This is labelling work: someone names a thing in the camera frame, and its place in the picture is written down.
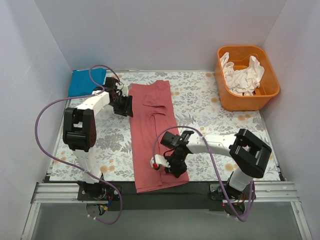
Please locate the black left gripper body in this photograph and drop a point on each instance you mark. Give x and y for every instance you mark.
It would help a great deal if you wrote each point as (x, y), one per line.
(124, 106)

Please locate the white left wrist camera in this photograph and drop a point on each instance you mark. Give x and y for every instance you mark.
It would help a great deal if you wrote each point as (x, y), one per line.
(125, 89)

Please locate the orange plastic basket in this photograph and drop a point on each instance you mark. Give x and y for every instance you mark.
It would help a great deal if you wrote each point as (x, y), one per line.
(240, 56)

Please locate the folded blue t shirt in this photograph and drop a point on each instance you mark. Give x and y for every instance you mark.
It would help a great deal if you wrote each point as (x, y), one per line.
(81, 83)

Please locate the white t shirts in basket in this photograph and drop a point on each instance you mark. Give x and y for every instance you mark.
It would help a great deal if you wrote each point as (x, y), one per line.
(245, 81)

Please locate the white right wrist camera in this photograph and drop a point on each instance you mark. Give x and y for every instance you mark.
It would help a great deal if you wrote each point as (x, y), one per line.
(159, 161)

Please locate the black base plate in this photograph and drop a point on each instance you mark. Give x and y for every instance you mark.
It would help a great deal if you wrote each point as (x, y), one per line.
(194, 195)

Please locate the red t shirt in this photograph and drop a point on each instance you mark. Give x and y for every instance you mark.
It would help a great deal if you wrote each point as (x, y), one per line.
(153, 112)

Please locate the floral table mat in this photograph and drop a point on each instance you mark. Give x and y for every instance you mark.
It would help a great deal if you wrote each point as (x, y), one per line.
(196, 104)

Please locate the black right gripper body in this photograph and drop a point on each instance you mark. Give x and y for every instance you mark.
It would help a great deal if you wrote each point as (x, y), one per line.
(176, 167)

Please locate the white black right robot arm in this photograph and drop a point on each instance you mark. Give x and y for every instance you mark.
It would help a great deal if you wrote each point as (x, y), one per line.
(249, 152)

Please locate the aluminium frame rail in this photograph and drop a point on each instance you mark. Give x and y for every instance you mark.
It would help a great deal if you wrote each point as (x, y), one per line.
(265, 191)

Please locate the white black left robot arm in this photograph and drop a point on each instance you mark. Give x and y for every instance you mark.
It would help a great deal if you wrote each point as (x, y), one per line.
(80, 133)

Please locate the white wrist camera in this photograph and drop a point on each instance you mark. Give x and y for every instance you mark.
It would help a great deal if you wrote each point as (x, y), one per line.
(125, 89)
(159, 161)

